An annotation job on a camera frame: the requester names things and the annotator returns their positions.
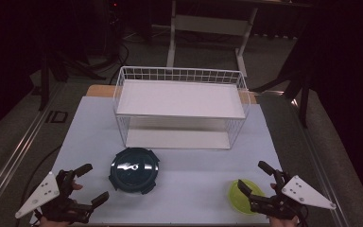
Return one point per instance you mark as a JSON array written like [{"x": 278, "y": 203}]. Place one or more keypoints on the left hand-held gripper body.
[{"x": 44, "y": 192}]

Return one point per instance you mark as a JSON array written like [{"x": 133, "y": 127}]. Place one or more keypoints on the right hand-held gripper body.
[{"x": 305, "y": 194}]

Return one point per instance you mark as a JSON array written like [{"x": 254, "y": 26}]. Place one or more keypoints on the clear container with green lid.
[{"x": 236, "y": 201}]

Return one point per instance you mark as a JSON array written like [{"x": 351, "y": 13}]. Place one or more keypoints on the dark teal round lidded container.
[{"x": 134, "y": 171}]

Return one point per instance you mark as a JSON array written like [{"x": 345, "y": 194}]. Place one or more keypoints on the person's left hand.
[{"x": 77, "y": 186}]

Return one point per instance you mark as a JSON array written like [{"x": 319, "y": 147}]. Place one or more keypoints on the person's right hand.
[{"x": 283, "y": 222}]

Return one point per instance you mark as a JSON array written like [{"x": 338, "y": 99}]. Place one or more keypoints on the white table cover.
[{"x": 186, "y": 189}]

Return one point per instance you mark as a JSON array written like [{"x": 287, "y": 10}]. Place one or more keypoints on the black stand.
[
  {"x": 302, "y": 94},
  {"x": 45, "y": 75}
]

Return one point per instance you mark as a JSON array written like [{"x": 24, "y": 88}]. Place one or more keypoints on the aluminium rail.
[
  {"x": 19, "y": 151},
  {"x": 321, "y": 164}
]

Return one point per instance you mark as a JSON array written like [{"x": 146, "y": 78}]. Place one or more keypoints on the white metal desk frame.
[{"x": 212, "y": 24}]

